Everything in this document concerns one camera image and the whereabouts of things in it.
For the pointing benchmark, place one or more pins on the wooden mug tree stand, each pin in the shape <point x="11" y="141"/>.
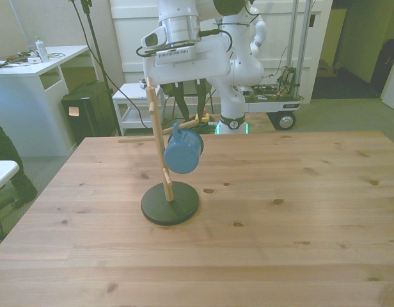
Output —
<point x="171" y="211"/>

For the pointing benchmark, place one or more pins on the small white side table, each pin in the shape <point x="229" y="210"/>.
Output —
<point x="126" y="96"/>

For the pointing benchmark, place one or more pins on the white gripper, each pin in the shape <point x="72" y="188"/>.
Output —
<point x="190" y="72"/>

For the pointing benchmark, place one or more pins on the small white box on desk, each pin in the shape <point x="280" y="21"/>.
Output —
<point x="34" y="60"/>

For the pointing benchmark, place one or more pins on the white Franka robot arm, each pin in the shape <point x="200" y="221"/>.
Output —
<point x="238" y="64"/>

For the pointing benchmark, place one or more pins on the yellow emergency stop button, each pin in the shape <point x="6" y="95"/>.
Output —
<point x="204" y="116"/>

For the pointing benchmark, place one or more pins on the black box on floor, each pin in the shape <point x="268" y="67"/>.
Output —
<point x="385" y="64"/>

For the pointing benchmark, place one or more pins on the black tripod pole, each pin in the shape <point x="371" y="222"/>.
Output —
<point x="96" y="48"/>

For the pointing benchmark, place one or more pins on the white table corner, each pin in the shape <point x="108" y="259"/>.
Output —
<point x="2" y="174"/>

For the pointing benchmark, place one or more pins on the mobile cart with wheels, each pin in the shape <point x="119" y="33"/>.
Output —
<point x="285" y="105"/>

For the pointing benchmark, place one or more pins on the clear plastic bottle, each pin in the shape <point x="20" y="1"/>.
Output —
<point x="42" y="49"/>

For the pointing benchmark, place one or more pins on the blue enamel mug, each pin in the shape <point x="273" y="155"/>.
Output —
<point x="182" y="153"/>

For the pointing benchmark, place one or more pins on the white desk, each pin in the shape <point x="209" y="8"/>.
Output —
<point x="27" y="105"/>

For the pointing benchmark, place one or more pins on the person's dark trouser leg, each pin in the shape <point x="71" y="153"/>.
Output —
<point x="11" y="166"/>

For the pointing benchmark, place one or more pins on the black computer tower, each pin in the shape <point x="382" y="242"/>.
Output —
<point x="85" y="112"/>

